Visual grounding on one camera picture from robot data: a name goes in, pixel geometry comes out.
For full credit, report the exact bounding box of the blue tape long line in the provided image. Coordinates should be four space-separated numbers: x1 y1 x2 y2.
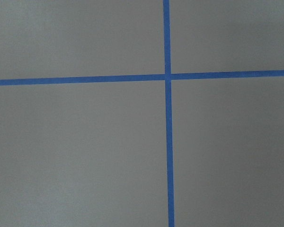
163 0 175 227

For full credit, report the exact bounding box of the blue tape cross line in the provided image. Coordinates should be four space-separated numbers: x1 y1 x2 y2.
0 70 284 86

